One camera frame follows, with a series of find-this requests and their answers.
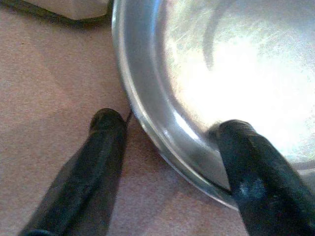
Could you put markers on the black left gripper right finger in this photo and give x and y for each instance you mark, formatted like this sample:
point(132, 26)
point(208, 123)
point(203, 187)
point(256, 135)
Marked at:
point(265, 191)

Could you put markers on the shallow stainless steel dish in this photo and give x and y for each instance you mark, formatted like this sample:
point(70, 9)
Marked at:
point(147, 98)

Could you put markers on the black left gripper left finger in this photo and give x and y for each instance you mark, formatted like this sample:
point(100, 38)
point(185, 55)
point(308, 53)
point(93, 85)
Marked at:
point(86, 184)

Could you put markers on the glass jar brown powder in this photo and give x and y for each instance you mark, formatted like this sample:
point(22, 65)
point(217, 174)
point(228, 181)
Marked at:
point(86, 8)

